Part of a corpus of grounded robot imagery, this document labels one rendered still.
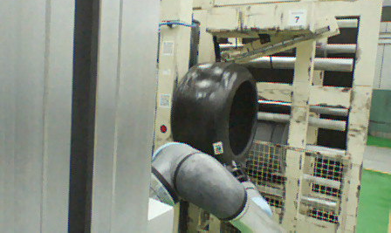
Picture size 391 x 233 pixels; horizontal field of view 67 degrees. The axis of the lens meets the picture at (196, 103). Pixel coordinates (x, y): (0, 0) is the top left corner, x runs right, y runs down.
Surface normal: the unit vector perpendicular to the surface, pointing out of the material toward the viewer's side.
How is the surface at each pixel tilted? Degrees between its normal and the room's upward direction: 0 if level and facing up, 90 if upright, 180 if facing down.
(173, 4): 90
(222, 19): 90
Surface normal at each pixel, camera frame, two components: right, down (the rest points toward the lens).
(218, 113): 0.22, -0.02
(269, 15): -0.51, 0.04
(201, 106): -0.48, -0.18
